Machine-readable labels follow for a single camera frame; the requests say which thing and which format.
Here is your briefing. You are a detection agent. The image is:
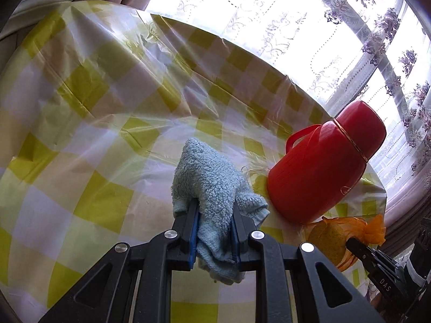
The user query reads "grey window frame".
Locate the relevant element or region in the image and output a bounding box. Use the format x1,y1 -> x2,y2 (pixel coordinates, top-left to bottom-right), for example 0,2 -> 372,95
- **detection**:
290,0 -> 431,115

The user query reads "red thermos jug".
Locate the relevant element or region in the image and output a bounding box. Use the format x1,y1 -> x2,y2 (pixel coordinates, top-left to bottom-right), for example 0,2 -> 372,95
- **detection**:
267,100 -> 387,224

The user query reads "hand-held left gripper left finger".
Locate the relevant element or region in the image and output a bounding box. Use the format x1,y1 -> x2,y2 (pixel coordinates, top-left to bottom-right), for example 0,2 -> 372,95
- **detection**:
38,198 -> 203,323

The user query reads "sheer floral lace curtain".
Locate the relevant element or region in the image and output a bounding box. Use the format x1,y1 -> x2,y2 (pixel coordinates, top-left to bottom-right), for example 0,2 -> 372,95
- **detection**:
145,0 -> 431,189

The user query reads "white cabinet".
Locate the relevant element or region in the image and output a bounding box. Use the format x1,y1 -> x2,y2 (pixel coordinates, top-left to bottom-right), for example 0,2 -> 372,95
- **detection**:
0,0 -> 75,41

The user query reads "yellow checkered plastic tablecloth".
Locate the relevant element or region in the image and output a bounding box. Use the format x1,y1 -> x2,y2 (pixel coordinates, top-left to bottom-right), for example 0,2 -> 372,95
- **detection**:
0,0 -> 388,323

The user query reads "orange mesh pouch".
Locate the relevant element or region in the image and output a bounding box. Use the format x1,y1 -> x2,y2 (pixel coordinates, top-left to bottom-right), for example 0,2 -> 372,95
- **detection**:
308,215 -> 387,271

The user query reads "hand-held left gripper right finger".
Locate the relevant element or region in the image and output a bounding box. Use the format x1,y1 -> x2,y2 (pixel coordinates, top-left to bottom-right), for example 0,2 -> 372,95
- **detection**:
231,202 -> 383,323

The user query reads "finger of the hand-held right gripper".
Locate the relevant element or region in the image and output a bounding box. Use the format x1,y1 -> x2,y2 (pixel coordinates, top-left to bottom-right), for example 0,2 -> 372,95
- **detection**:
346,237 -> 383,266

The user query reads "light blue fuzzy cloth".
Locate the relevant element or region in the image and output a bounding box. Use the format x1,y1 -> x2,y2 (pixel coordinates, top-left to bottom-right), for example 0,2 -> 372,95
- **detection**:
172,137 -> 270,285

